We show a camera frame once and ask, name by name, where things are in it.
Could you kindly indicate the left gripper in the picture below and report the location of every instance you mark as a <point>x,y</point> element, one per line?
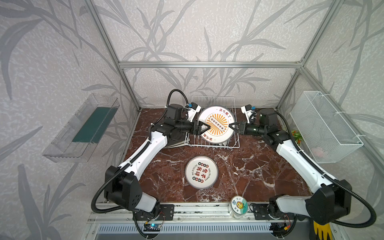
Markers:
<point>196,127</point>

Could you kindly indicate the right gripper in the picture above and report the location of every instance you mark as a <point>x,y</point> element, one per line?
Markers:
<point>240,128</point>

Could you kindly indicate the black square plate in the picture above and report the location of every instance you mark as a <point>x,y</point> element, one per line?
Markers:
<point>175,140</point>

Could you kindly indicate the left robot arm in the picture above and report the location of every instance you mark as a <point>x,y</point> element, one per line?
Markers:
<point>121,189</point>

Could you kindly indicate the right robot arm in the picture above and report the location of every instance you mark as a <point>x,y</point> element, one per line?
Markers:
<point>331,198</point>

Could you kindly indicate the potted artificial plant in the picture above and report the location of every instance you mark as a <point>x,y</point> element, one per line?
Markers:
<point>297,136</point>

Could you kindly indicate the green sponge mat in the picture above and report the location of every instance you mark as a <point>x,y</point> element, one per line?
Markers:
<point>95,126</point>

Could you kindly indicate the left circuit board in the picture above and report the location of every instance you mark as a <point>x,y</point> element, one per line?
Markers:
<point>152,227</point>

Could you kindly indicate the right circuit board wiring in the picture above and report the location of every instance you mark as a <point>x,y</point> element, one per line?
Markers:
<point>279,229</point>

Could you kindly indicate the yellow work glove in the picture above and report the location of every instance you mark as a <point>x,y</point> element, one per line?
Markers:
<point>322,232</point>

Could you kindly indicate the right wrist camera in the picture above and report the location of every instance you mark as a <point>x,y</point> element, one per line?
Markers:
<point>250,112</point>

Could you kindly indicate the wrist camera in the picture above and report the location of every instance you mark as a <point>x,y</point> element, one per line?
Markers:
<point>192,110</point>
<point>250,112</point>

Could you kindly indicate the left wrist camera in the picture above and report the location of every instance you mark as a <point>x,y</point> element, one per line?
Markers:
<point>192,110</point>

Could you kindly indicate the white wire dish rack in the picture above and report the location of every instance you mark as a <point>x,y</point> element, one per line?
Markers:
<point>206,102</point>

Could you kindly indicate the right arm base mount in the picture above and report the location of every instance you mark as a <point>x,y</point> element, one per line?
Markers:
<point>264,211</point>

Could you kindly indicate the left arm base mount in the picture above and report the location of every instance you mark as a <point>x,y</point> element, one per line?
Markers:
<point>161,212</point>

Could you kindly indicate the white mesh wall basket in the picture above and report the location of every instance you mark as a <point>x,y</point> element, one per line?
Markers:
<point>326,133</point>

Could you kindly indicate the aluminium frame rail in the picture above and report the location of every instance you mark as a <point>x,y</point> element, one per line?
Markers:
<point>163,65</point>

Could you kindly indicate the clear plastic wall shelf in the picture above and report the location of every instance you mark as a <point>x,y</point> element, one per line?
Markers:
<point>62,149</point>

